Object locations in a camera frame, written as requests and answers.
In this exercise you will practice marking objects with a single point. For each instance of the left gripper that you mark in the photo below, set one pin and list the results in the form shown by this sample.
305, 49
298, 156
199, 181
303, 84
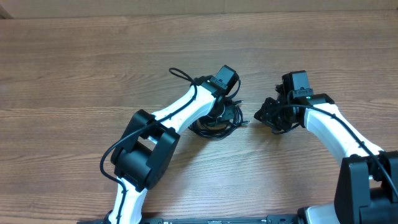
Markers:
229, 112

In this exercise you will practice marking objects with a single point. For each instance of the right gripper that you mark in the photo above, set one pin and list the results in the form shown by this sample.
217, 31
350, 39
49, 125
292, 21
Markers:
265, 115

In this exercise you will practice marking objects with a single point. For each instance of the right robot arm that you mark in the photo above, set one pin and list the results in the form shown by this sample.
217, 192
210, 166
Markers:
366, 190

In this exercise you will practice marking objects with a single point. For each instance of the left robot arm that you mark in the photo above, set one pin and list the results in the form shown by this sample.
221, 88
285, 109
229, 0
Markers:
140, 158

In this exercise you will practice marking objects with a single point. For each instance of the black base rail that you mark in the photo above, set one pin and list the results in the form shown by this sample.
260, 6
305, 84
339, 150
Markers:
270, 219

